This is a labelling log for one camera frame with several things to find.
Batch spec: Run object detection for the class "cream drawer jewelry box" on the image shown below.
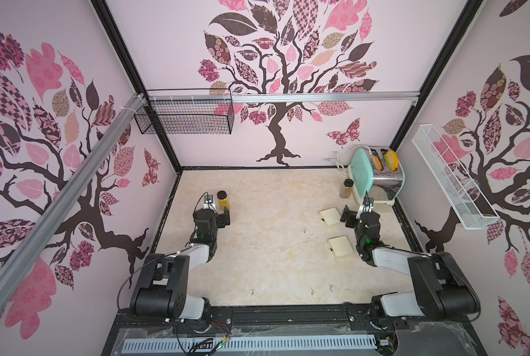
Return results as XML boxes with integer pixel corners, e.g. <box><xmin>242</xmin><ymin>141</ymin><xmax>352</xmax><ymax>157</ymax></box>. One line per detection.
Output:
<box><xmin>327</xmin><ymin>236</ymin><xmax>354</xmax><ymax>260</ymax></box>

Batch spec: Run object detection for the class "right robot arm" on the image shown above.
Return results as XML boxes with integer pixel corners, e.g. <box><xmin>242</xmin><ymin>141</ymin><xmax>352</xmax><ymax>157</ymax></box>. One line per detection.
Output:
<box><xmin>340</xmin><ymin>206</ymin><xmax>481</xmax><ymax>321</ymax></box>

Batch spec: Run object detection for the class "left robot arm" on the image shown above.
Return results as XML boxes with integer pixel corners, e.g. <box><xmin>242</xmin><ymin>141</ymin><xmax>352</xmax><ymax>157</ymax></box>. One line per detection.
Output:
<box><xmin>129</xmin><ymin>208</ymin><xmax>231</xmax><ymax>325</ymax></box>

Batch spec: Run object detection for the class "yellow spice jar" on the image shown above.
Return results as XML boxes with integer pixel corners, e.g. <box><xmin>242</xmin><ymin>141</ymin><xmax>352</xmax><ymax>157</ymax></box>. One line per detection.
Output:
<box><xmin>216</xmin><ymin>190</ymin><xmax>231</xmax><ymax>212</ymax></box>

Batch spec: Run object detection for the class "brown spice jar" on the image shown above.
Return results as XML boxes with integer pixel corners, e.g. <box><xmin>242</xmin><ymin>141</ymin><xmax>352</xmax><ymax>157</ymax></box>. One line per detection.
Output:
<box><xmin>339</xmin><ymin>178</ymin><xmax>354</xmax><ymax>199</ymax></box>

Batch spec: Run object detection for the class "mint green toaster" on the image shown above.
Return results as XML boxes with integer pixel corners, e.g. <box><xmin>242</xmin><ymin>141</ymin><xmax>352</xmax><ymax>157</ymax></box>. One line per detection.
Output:
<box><xmin>347</xmin><ymin>147</ymin><xmax>405</xmax><ymax>206</ymax></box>

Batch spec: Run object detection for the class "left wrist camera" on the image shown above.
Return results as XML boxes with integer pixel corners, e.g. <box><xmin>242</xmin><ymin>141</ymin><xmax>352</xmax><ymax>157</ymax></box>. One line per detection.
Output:
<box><xmin>203</xmin><ymin>194</ymin><xmax>217</xmax><ymax>212</ymax></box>

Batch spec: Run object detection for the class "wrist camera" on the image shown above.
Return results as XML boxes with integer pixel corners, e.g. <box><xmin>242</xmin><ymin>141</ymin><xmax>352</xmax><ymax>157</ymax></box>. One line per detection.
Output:
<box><xmin>203</xmin><ymin>194</ymin><xmax>217</xmax><ymax>212</ymax></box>
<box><xmin>358</xmin><ymin>196</ymin><xmax>374</xmax><ymax>215</ymax></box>

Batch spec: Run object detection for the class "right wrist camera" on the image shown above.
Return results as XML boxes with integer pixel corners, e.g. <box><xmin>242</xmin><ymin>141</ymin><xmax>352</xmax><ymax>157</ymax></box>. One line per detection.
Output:
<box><xmin>358</xmin><ymin>196</ymin><xmax>374</xmax><ymax>215</ymax></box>

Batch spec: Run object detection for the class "white toaster cable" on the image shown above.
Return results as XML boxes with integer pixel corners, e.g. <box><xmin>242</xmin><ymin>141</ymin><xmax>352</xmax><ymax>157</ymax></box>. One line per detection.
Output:
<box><xmin>326</xmin><ymin>144</ymin><xmax>373</xmax><ymax>177</ymax></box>

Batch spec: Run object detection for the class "white wire shelf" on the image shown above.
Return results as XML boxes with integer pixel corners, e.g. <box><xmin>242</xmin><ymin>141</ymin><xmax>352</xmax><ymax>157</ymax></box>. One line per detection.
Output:
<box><xmin>412</xmin><ymin>124</ymin><xmax>500</xmax><ymax>230</ymax></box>

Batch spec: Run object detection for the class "black wire basket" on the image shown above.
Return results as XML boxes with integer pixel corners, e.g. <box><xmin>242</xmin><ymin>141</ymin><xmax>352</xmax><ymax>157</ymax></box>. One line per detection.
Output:
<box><xmin>134</xmin><ymin>88</ymin><xmax>235</xmax><ymax>135</ymax></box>

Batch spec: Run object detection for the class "aluminium rail back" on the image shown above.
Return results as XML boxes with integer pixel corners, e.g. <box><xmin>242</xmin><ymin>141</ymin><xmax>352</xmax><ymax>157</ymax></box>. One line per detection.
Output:
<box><xmin>150</xmin><ymin>91</ymin><xmax>420</xmax><ymax>104</ymax></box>

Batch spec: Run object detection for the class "aluminium rail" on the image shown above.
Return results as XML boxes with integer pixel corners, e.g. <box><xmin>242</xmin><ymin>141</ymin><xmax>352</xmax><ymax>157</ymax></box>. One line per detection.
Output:
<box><xmin>150</xmin><ymin>91</ymin><xmax>420</xmax><ymax>104</ymax></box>
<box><xmin>0</xmin><ymin>93</ymin><xmax>146</xmax><ymax>312</ymax></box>

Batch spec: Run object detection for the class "white slotted cable duct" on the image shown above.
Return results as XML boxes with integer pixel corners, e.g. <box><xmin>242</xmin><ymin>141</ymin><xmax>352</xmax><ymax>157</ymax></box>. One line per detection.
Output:
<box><xmin>120</xmin><ymin>335</ymin><xmax>377</xmax><ymax>355</ymax></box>

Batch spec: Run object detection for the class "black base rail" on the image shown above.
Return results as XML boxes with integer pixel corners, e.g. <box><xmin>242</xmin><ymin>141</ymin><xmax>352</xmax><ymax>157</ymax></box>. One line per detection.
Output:
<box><xmin>101</xmin><ymin>303</ymin><xmax>486</xmax><ymax>355</ymax></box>

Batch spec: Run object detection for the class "aluminium rail left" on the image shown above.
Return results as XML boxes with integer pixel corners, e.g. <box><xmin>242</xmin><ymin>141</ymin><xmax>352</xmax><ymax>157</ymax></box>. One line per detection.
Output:
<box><xmin>0</xmin><ymin>93</ymin><xmax>146</xmax><ymax>312</ymax></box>

